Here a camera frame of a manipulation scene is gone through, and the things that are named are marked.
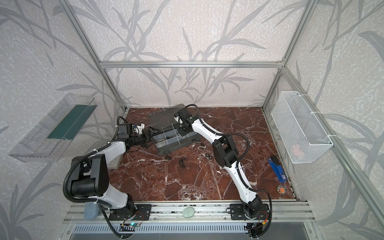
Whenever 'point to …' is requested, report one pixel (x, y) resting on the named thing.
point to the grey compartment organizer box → (165, 130)
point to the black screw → (181, 162)
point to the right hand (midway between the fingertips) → (183, 126)
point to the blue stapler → (278, 170)
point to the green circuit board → (128, 227)
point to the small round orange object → (281, 189)
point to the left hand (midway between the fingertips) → (159, 130)
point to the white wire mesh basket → (303, 139)
